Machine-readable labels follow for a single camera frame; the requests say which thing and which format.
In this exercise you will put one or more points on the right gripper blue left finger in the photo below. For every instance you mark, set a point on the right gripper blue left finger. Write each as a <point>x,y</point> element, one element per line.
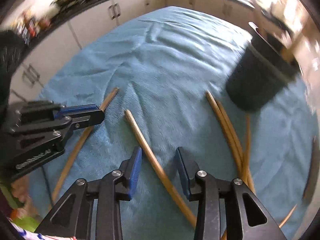
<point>94,202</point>

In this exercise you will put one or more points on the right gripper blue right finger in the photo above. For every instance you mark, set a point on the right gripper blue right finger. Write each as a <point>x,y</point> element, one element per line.
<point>246,217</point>

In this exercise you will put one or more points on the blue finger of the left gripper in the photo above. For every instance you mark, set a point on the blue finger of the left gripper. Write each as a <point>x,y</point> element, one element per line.
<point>82,108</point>
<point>82,118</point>

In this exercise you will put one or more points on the bamboo chopstick two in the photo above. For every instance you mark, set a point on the bamboo chopstick two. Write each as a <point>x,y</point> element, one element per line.
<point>74,153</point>

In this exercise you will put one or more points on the bamboo chopstick six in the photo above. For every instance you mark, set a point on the bamboo chopstick six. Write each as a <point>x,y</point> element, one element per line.
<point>247,143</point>

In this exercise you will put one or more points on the bamboo chopstick one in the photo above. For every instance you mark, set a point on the bamboo chopstick one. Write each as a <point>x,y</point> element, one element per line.
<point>287,217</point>

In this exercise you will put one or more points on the bamboo chopstick three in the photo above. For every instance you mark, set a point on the bamboo chopstick three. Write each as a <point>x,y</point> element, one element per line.
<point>176,197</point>

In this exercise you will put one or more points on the bamboo chopstick five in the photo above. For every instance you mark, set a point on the bamboo chopstick five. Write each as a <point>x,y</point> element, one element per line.
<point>213,105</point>

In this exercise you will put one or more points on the bamboo chopstick seven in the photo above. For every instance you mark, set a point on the bamboo chopstick seven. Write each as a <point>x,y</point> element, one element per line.
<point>235,146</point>

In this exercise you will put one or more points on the lower kitchen cabinets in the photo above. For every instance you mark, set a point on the lower kitchen cabinets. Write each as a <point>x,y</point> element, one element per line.
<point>85,23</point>

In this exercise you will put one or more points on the person left hand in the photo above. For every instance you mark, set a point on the person left hand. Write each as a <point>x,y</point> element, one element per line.
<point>20,190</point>

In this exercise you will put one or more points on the blue towel table cloth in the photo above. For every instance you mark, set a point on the blue towel table cloth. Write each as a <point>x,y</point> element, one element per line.
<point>163,63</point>

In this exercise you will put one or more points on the black smartphone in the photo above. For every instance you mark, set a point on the black smartphone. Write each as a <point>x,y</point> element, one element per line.
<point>311,183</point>

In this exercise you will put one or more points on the dark utensil holder cup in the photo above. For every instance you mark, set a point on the dark utensil holder cup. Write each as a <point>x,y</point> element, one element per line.
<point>261,73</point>

